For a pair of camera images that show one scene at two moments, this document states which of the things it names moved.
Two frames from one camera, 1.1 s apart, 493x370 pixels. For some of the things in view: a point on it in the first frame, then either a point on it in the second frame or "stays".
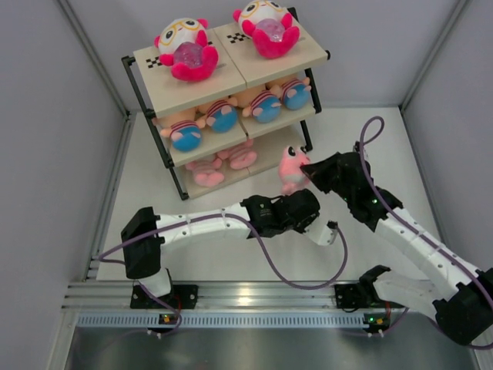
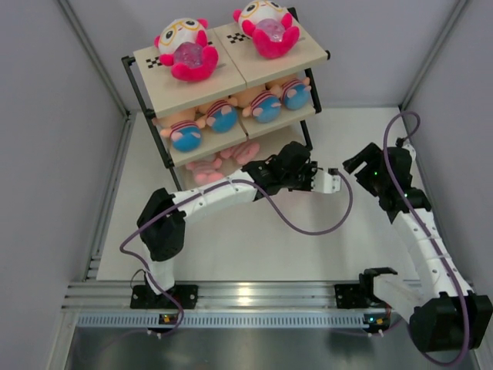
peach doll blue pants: x=221 y=115 stays
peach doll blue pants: x=182 y=128 stays
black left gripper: x=306 y=222 -> x=311 y=169
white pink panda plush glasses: x=183 y=45 stays
